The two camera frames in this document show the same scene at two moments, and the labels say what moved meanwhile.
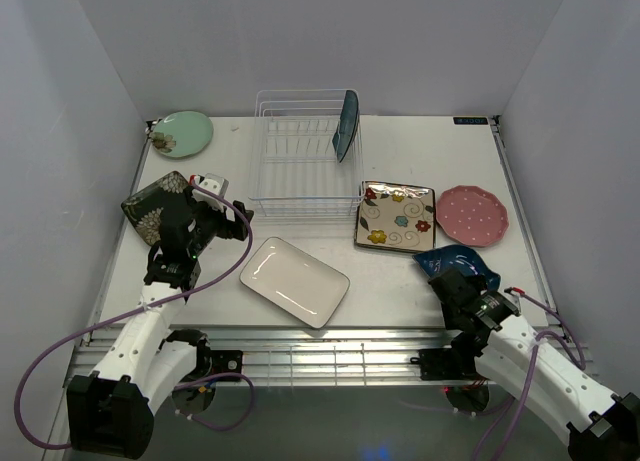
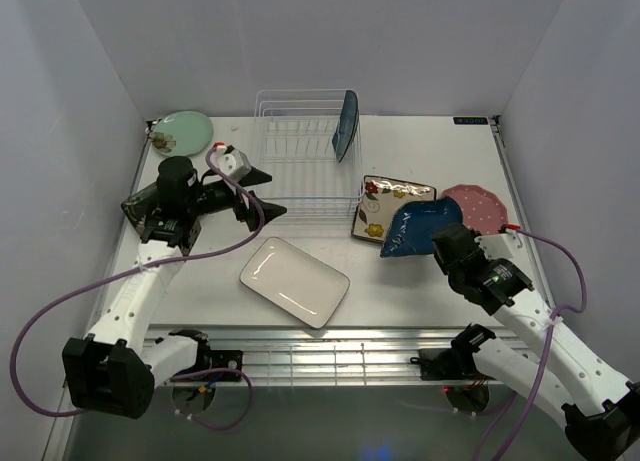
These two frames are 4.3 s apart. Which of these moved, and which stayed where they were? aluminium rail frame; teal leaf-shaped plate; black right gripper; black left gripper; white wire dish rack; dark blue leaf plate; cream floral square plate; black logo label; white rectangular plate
Moved: dark blue leaf plate; black right gripper; black left gripper
Stayed: white rectangular plate; teal leaf-shaped plate; black logo label; aluminium rail frame; white wire dish rack; cream floral square plate
